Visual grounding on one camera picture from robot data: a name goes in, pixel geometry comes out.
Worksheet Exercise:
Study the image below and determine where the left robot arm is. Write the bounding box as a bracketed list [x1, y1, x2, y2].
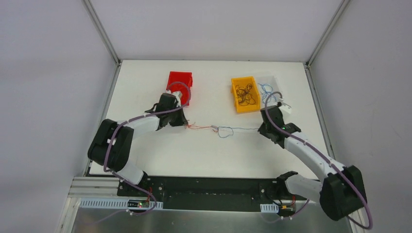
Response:
[87, 90, 188, 197]

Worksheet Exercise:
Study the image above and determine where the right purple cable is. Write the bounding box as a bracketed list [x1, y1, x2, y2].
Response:
[264, 91, 374, 230]

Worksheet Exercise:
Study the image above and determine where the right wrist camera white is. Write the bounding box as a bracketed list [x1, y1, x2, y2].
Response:
[277, 101, 292, 117]

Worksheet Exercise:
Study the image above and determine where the red plastic bin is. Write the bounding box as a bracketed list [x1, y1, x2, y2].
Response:
[166, 71, 193, 106]

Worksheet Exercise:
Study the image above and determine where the dark brown wire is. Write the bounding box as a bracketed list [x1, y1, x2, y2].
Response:
[235, 83, 258, 107]

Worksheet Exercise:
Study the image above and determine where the orange plastic bin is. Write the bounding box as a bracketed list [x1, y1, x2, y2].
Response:
[231, 76, 260, 114]

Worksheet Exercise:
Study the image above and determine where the clear plastic bin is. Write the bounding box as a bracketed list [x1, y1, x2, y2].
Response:
[254, 74, 283, 107]

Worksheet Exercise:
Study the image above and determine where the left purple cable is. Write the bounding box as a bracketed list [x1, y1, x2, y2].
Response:
[103, 81, 192, 216]

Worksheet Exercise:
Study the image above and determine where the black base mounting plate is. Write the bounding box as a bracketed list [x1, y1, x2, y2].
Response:
[117, 176, 304, 212]

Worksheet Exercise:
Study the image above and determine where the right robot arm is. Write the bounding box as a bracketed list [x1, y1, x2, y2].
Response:
[258, 106, 367, 221]

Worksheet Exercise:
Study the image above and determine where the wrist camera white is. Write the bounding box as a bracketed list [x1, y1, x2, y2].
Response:
[166, 90, 183, 107]
[277, 101, 292, 117]

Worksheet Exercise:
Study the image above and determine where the purple cable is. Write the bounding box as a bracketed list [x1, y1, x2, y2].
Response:
[103, 81, 192, 216]
[264, 91, 374, 230]

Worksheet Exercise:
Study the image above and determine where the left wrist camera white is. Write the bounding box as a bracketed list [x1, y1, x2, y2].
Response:
[166, 90, 183, 107]

